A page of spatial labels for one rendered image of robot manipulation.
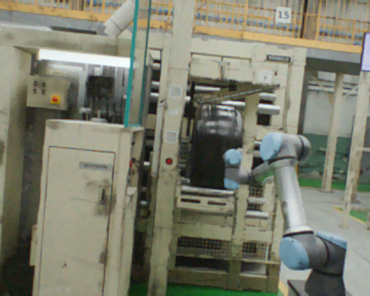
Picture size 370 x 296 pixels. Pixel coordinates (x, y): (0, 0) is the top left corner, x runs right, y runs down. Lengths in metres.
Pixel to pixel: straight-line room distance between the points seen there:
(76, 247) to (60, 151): 0.46
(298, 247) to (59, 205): 1.08
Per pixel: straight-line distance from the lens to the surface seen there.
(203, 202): 2.43
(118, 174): 1.81
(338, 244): 1.55
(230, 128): 2.32
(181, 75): 2.49
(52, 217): 1.91
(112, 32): 2.87
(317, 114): 12.46
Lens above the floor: 1.31
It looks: 4 degrees down
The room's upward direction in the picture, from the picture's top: 6 degrees clockwise
